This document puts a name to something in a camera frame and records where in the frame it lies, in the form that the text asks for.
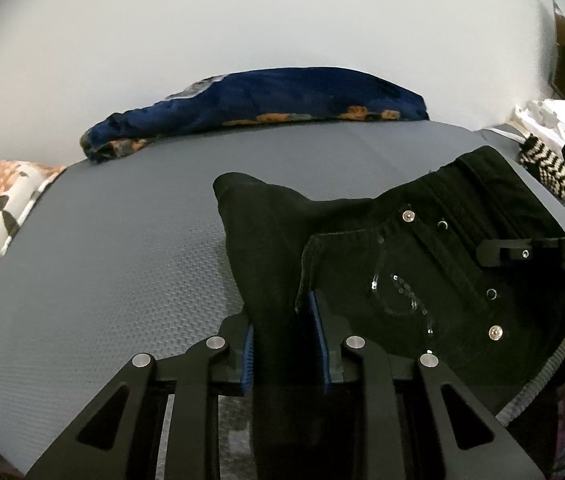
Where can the blue floral blanket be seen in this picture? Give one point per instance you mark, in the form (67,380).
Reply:
(287,95)

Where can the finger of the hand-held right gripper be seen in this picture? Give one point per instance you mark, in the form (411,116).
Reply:
(512,252)

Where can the black pants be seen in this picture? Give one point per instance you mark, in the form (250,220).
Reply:
(272,240)

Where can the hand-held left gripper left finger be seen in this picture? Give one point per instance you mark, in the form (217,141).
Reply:
(248,355)

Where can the black white striped cloth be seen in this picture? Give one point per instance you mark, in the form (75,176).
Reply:
(545,165)

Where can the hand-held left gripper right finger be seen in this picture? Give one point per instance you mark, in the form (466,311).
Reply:
(320,340)

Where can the grey textured mat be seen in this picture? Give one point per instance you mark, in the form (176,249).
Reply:
(112,240)

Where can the white crumpled cloth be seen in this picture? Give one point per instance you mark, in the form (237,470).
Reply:
(547,115)

